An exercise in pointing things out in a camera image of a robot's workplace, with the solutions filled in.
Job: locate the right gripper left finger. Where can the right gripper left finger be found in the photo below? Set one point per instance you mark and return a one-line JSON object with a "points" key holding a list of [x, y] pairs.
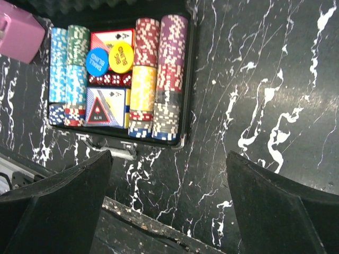
{"points": [[57, 214]]}

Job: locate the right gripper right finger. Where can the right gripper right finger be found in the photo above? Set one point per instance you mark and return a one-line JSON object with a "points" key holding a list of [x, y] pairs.
{"points": [[278, 215]]}

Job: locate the triangular all-in button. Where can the triangular all-in button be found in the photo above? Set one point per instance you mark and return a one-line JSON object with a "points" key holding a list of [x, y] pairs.
{"points": [[98, 114]]}

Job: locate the blue playing card deck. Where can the blue playing card deck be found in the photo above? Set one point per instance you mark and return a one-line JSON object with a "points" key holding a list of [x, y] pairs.
{"points": [[116, 102]]}

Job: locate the blue small blind button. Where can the blue small blind button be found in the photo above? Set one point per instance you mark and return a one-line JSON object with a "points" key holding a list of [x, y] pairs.
{"points": [[97, 62]]}

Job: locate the yellow big blind button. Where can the yellow big blind button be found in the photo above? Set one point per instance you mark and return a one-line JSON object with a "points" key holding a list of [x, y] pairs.
{"points": [[121, 57]]}

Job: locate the red playing card deck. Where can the red playing card deck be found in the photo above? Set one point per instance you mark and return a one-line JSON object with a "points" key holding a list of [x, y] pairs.
{"points": [[107, 39]]}

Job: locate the row of red dice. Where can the row of red dice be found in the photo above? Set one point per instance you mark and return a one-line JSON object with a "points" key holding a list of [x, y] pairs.
{"points": [[112, 80]]}

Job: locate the black poker chip case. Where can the black poker chip case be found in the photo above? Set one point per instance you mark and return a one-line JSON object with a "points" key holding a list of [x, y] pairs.
{"points": [[111, 15]]}

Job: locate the red and yellow chip column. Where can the red and yellow chip column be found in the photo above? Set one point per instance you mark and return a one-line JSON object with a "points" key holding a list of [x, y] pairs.
{"points": [[144, 74]]}

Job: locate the light blue chip column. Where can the light blue chip column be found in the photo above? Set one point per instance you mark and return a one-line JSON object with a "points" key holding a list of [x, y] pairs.
{"points": [[57, 83]]}

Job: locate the green and blue chip column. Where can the green and blue chip column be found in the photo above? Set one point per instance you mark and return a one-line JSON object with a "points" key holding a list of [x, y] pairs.
{"points": [[78, 43]]}

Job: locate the pink wedge box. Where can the pink wedge box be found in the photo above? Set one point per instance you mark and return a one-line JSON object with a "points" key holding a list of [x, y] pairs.
{"points": [[21, 34]]}

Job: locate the purple and red chip column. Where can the purple and red chip column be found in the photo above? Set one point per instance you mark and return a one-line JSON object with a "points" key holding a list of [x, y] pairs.
{"points": [[170, 74]]}

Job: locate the aluminium rail frame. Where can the aluminium rail frame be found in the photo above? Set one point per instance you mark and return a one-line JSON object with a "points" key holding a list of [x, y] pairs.
{"points": [[17, 172]]}

